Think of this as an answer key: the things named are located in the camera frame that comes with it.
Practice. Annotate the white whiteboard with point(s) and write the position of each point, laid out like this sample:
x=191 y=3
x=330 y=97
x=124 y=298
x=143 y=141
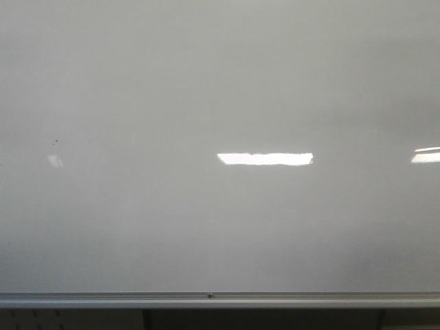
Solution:
x=219 y=146

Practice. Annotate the perforated metal panel below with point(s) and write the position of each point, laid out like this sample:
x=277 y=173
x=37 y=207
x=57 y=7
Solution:
x=71 y=319

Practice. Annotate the aluminium whiteboard frame rail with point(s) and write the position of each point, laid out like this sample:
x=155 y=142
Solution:
x=220 y=300

